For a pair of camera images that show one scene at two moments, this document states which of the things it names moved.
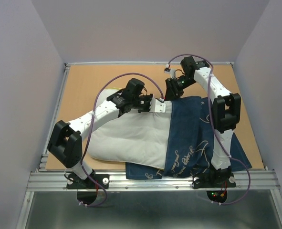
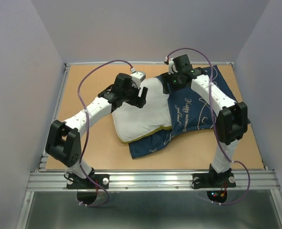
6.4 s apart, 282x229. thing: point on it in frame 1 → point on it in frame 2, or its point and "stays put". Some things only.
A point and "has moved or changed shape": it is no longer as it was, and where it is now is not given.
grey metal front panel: [151, 210] stays put
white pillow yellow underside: [138, 138] has moved or changed shape
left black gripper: [149, 98] → [138, 101]
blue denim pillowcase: [191, 143] has moved or changed shape
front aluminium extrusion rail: [265, 180] stays put
